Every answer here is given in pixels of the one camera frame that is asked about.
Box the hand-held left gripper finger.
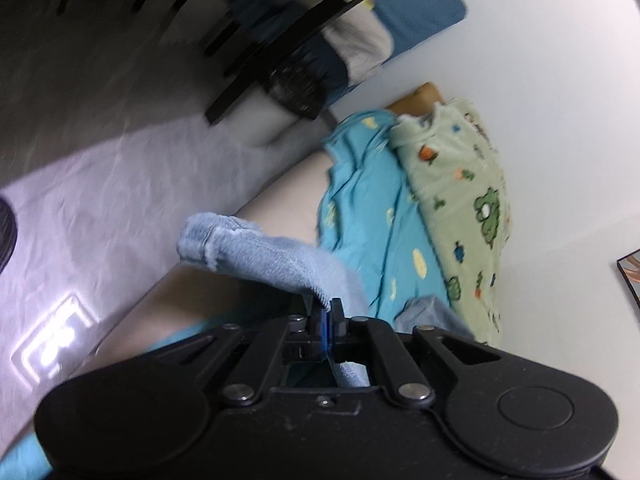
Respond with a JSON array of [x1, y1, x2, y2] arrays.
[[330, 297, 502, 407], [145, 305, 333, 407]]

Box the blue denim jeans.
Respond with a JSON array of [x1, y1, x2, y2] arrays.
[[177, 211, 476, 390]]

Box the teal smiley printed bedsheet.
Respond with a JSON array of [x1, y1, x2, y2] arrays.
[[0, 109, 453, 480]]

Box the green cartoon printed blanket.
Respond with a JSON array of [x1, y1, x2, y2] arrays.
[[389, 97, 513, 346]]

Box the brown pillow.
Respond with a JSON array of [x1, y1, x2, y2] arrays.
[[387, 81, 447, 117]]

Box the black trash bin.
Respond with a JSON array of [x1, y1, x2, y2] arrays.
[[267, 55, 328, 121]]

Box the grey cloth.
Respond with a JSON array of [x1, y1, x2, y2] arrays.
[[320, 10, 393, 83]]

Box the dark round object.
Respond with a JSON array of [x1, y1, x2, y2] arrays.
[[0, 197, 19, 273]]

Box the framed gold leaf wall picture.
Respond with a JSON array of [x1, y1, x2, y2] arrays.
[[616, 249, 640, 313]]

